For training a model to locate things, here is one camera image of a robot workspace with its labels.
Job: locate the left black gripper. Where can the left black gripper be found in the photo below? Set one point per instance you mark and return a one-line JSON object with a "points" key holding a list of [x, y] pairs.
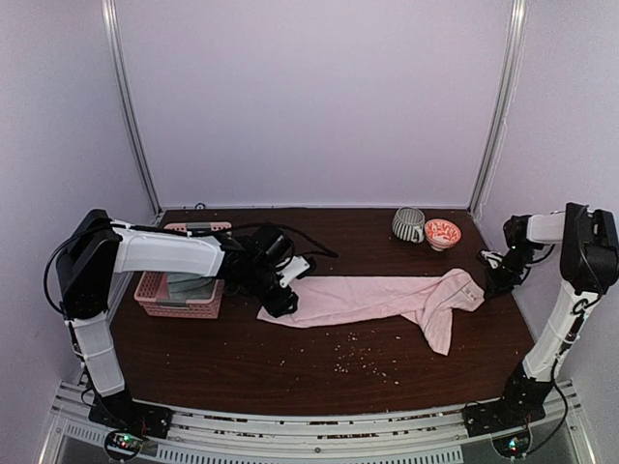
{"points": [[278, 306]]}

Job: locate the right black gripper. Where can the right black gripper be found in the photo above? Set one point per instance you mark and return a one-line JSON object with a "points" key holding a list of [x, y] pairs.
{"points": [[497, 286]]}

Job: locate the pink towel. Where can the pink towel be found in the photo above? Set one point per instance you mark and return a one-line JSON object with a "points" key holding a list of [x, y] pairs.
{"points": [[426, 301]]}

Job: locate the green panda towel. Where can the green panda towel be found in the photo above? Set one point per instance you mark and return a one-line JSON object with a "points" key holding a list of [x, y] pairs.
{"points": [[182, 286]]}

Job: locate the pink plastic basket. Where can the pink plastic basket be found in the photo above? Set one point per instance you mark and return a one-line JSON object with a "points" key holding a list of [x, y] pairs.
{"points": [[157, 255]]}

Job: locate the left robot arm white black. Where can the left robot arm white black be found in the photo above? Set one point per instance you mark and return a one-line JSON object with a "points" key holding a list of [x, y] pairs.
{"points": [[263, 263]]}

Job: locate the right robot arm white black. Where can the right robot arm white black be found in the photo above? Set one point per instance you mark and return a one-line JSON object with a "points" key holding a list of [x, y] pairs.
{"points": [[588, 266]]}

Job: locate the red patterned bowl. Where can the red patterned bowl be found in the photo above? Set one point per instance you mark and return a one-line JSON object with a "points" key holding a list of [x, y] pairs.
{"points": [[442, 234]]}

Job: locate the striped grey mug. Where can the striped grey mug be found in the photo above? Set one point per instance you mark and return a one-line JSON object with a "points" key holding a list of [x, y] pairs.
{"points": [[408, 225]]}

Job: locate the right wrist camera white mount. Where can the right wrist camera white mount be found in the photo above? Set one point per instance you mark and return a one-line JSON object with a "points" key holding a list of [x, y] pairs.
{"points": [[491, 258]]}

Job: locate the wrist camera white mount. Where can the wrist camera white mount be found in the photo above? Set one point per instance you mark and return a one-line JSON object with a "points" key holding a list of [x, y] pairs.
{"points": [[491, 258], [298, 268]]}

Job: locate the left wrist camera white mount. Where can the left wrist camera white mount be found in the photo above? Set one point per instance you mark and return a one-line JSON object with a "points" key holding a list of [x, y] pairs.
{"points": [[298, 268]]}

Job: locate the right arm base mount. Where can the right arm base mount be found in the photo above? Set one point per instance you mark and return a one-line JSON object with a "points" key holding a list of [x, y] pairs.
{"points": [[503, 423]]}

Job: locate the front aluminium rail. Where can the front aluminium rail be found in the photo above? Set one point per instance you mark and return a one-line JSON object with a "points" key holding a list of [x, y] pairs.
{"points": [[435, 435]]}

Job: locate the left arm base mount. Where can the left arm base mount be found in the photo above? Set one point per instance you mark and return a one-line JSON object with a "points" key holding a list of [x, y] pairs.
{"points": [[136, 437]]}

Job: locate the right aluminium frame post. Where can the right aluminium frame post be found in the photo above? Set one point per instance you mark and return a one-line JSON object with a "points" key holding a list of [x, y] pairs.
{"points": [[505, 91]]}

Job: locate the aluminium frame post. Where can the aluminium frame post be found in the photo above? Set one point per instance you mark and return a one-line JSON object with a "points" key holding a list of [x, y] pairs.
{"points": [[113, 35], [505, 91]]}

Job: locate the left aluminium frame post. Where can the left aluminium frame post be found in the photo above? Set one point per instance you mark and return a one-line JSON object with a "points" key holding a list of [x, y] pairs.
{"points": [[113, 35]]}

